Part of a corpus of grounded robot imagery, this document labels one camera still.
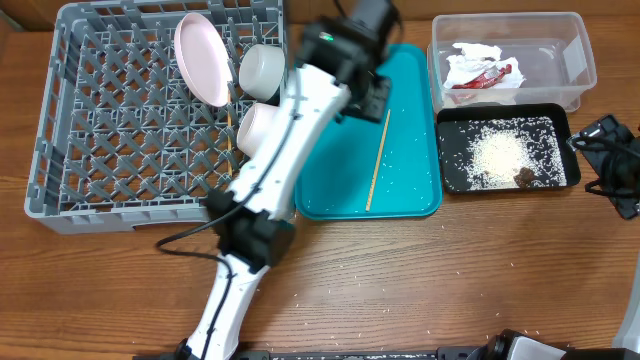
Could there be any wooden chopstick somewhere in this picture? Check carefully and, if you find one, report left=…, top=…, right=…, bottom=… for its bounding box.
left=226, top=90, right=234, bottom=178
left=365, top=109, right=391, bottom=212

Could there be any dark brown food scrap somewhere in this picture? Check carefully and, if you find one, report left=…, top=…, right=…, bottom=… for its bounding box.
left=514, top=167, right=536, bottom=189

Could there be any grey bowl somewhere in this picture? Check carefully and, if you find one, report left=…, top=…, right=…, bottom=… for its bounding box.
left=239, top=44, right=285, bottom=102

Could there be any white shallow bowl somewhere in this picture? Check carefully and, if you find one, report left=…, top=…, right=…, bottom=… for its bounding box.
left=237, top=103, right=279, bottom=158

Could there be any red snack wrapper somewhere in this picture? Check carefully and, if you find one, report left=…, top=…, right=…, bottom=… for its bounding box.
left=452, top=64, right=512, bottom=89

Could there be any white rice pile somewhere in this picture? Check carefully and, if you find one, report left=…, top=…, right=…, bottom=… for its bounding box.
left=438, top=116, right=568, bottom=193

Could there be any large white plate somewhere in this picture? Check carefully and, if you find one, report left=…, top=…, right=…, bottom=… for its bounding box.
left=174, top=12, right=232, bottom=107

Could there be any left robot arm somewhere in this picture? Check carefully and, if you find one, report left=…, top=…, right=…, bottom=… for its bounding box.
left=176, top=0, right=401, bottom=359

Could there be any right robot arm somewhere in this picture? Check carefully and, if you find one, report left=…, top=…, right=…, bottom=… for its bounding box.
left=567, top=114, right=639, bottom=354

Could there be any black waste tray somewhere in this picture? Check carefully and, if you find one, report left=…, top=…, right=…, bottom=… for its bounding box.
left=436, top=103, right=581, bottom=194

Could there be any grey dishwasher rack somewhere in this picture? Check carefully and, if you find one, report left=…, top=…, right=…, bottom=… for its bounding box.
left=24, top=0, right=286, bottom=234

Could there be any teal serving tray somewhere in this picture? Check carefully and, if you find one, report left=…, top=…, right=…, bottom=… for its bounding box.
left=294, top=44, right=443, bottom=221

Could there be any clear plastic bin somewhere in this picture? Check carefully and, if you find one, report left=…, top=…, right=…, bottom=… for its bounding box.
left=427, top=12, right=597, bottom=112

